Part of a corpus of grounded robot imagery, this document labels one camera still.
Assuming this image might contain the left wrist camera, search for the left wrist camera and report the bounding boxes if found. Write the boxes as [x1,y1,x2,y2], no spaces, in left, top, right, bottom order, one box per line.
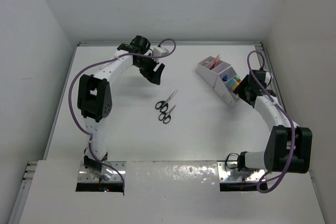
[153,47,170,58]

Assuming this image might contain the small black scissors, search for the small black scissors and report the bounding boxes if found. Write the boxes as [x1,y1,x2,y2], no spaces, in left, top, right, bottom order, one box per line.
[158,105,176,124]

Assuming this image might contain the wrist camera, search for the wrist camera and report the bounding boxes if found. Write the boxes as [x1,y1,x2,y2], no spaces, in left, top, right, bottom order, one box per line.
[263,70,272,88]
[153,47,170,58]

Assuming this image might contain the white organizer box right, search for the white organizer box right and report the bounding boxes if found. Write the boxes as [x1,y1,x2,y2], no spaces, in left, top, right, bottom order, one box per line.
[214,66,240,107]

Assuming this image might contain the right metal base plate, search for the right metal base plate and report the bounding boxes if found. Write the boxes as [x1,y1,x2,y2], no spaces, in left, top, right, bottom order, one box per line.
[217,160,266,183]

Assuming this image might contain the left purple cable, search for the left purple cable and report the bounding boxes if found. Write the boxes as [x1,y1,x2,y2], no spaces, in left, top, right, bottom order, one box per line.
[69,38,176,191]

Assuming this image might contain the pink red pen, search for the pink red pen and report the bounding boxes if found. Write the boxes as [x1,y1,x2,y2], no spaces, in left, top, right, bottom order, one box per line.
[209,54,220,70]

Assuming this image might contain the white organizer box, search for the white organizer box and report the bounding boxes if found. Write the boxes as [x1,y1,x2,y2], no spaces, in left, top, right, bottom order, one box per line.
[214,66,240,107]
[196,56,231,88]

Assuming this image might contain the blue highlighter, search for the blue highlighter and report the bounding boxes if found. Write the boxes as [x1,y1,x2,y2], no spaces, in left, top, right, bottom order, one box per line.
[227,78,236,90]

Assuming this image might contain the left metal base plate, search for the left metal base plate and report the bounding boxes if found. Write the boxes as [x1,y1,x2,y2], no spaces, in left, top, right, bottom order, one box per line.
[77,161,126,183]

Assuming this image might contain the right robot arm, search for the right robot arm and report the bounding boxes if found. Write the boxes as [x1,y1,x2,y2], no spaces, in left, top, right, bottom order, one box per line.
[234,69,313,174]

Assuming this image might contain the yellow highlighter cap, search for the yellow highlighter cap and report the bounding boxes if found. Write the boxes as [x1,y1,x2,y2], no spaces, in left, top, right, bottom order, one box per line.
[232,82,239,90]

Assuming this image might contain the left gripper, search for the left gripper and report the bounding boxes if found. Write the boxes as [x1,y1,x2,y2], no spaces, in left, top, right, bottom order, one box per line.
[134,54,164,84]

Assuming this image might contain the white organizer box left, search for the white organizer box left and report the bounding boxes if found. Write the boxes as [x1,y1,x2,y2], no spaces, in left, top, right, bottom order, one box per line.
[196,56,231,88]

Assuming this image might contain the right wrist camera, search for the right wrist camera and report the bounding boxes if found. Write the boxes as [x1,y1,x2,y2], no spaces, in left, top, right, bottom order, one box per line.
[263,70,272,88]

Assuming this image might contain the metal base plate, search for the metal base plate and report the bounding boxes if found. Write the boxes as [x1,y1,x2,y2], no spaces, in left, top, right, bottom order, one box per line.
[77,161,126,183]
[217,160,266,183]

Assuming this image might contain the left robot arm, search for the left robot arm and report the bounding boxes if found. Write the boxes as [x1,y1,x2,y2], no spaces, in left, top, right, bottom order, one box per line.
[74,35,172,179]

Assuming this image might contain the large black scissors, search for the large black scissors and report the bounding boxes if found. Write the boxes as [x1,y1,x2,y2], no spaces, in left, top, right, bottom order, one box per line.
[155,90,177,112]

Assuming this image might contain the blue spray bottle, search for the blue spray bottle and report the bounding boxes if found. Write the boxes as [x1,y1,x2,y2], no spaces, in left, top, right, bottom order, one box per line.
[222,74,228,82]

